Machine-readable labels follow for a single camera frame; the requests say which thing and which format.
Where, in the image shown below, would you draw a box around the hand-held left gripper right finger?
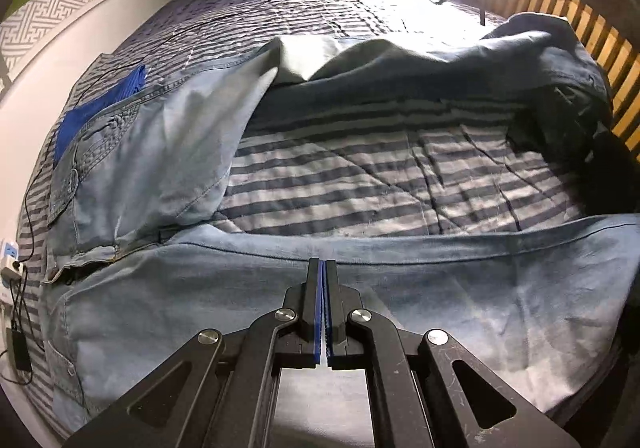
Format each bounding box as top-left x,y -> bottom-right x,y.
325,259 -> 581,448

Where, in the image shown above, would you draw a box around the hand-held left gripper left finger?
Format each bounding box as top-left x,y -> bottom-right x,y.
62,258 -> 327,448

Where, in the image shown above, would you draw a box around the light blue denim jeans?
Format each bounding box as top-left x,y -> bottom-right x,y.
42,13 -> 640,434

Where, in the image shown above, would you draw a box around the striped blanket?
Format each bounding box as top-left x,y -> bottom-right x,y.
15,0 -> 601,429

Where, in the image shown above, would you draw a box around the black power adapter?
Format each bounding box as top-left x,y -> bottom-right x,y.
7,328 -> 32,371

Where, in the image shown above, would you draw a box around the blue and black folded garment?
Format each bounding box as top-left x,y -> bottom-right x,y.
54,65 -> 148,169

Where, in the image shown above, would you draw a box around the white power strip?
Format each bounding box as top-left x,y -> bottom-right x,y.
0,238 -> 23,284

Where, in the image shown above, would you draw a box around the patterned wallpaper border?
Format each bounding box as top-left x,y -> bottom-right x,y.
0,0 -> 186,79

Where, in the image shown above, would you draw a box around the wooden slatted bed rail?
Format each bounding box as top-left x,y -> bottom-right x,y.
510,0 -> 640,154

